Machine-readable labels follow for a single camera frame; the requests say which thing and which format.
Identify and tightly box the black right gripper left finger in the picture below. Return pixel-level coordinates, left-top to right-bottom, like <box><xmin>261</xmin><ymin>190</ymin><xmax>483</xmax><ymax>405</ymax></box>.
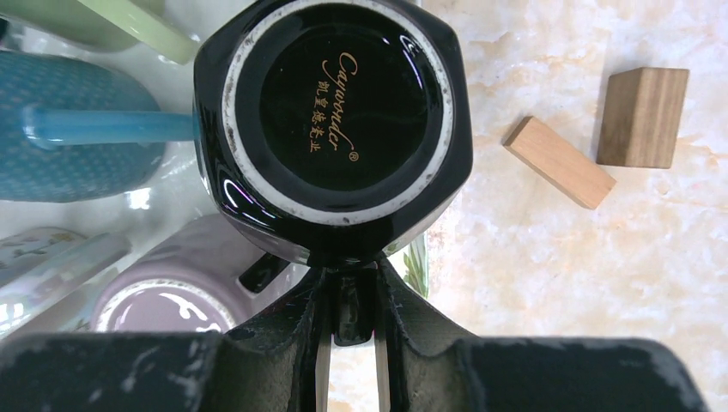
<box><xmin>1</xmin><ymin>269</ymin><xmax>323</xmax><ymax>411</ymax></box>

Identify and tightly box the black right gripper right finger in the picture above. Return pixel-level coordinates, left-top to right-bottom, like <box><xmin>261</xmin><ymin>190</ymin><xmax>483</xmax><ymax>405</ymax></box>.
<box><xmin>375</xmin><ymin>259</ymin><xmax>708</xmax><ymax>411</ymax></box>

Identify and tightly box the lilac purple mug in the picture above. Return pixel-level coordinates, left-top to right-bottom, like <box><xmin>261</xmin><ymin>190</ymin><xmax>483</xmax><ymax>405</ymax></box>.
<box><xmin>90</xmin><ymin>215</ymin><xmax>299</xmax><ymax>332</ymax></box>

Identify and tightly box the black glossy mug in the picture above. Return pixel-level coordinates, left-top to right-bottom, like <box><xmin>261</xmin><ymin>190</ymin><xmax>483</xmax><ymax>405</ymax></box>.
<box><xmin>191</xmin><ymin>0</ymin><xmax>474</xmax><ymax>348</ymax></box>

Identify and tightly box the light blue dotted mug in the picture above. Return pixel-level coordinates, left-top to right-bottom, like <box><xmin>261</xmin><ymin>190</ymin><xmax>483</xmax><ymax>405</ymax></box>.
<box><xmin>1</xmin><ymin>51</ymin><xmax>195</xmax><ymax>203</ymax></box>

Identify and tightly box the light green mug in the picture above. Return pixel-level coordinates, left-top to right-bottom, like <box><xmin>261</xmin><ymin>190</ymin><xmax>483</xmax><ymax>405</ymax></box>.
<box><xmin>1</xmin><ymin>0</ymin><xmax>197</xmax><ymax>64</ymax></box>

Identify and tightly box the floral white serving tray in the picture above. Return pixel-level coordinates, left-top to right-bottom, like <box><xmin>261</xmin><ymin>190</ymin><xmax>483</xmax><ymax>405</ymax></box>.
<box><xmin>0</xmin><ymin>0</ymin><xmax>430</xmax><ymax>342</ymax></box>

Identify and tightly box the light wooden block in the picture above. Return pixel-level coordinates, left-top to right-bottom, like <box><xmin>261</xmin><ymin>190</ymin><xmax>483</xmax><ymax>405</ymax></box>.
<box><xmin>504</xmin><ymin>116</ymin><xmax>616</xmax><ymax>209</ymax></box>

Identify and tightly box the dark wooden block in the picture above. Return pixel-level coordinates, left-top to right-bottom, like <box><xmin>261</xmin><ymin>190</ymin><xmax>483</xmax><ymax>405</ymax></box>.
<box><xmin>597</xmin><ymin>67</ymin><xmax>689</xmax><ymax>169</ymax></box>

